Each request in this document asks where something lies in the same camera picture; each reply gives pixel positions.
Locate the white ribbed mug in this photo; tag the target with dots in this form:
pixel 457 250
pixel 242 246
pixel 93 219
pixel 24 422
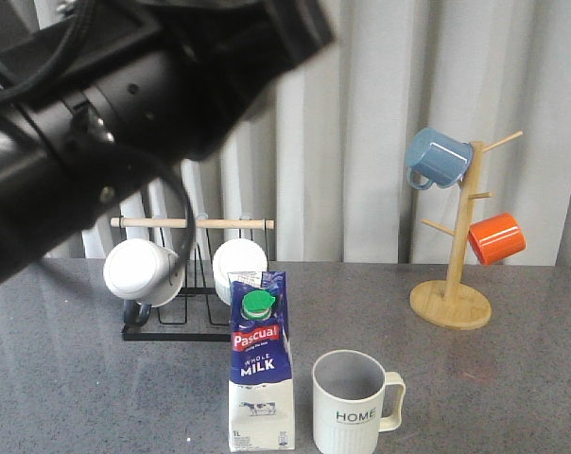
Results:
pixel 236 255

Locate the orange enamel mug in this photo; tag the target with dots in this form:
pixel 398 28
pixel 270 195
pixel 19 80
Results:
pixel 496 238

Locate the white smiley face mug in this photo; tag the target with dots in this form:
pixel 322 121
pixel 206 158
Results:
pixel 144 272

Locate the blue white milk carton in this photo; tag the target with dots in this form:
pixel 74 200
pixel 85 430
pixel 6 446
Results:
pixel 261 389

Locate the white HOME mug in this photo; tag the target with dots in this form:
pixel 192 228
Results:
pixel 354 400

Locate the wooden mug tree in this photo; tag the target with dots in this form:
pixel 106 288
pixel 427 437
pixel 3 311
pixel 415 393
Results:
pixel 448 302

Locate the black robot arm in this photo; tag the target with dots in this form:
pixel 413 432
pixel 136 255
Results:
pixel 60 167

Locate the blue enamel mug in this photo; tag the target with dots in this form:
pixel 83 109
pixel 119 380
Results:
pixel 433 157

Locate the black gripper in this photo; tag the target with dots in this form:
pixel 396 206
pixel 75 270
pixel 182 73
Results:
pixel 178 93

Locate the grey pleated curtain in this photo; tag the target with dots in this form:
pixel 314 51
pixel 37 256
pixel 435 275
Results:
pixel 323 155

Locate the black wire mug rack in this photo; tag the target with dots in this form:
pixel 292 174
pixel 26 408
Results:
pixel 196 314

